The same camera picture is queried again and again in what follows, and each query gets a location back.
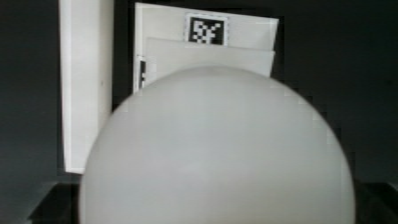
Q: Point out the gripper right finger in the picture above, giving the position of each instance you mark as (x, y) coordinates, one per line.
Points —
(376, 203)

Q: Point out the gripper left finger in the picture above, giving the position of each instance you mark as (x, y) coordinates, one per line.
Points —
(58, 208)

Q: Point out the white lamp bulb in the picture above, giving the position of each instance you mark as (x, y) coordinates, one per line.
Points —
(217, 155)

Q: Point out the white lamp base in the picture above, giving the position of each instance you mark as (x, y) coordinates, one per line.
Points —
(189, 37)

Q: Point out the white right fence bar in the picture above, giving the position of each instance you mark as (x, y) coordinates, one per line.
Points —
(86, 75)

